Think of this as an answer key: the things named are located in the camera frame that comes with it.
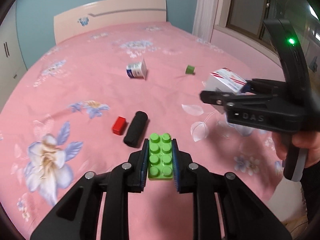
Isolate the white curtain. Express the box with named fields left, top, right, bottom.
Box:
left=192, top=0, right=219, bottom=42

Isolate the green lego brick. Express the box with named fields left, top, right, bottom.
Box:
left=148, top=133, right=173, bottom=180

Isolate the red block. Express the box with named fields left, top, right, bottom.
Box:
left=112, top=116, right=126, bottom=135

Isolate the black sock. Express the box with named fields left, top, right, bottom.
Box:
left=123, top=111, right=148, bottom=147

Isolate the dark window frame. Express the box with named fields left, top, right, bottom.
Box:
left=226, top=0, right=319, bottom=78

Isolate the white milk carton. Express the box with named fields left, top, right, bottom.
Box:
left=204, top=67, right=249, bottom=116

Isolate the white wardrobe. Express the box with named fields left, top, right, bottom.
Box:
left=0, top=3, right=27, bottom=108

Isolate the small blue white carton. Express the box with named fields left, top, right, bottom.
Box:
left=126, top=59, right=148, bottom=79

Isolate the pink wooden headboard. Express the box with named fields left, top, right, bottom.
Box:
left=53, top=0, right=167, bottom=44

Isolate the green foam cube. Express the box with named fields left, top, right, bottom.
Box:
left=185, top=65, right=195, bottom=75

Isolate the right hand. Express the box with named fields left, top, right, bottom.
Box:
left=271, top=129, right=320, bottom=169

